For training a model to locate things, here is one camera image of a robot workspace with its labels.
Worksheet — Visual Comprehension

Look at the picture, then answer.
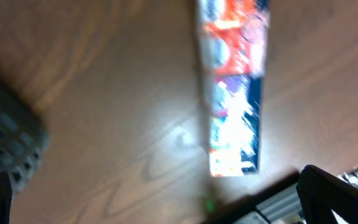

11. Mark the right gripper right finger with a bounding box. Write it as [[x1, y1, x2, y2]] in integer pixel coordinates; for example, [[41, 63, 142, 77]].
[[296, 165, 358, 224]]

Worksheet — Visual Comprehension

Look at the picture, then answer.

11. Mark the Kleenex tissue multipack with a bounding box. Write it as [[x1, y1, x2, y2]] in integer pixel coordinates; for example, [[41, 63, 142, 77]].
[[196, 0, 270, 177]]

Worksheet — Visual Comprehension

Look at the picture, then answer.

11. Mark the grey plastic basket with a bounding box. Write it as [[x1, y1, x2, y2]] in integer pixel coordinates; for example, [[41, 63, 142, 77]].
[[0, 82, 50, 196]]

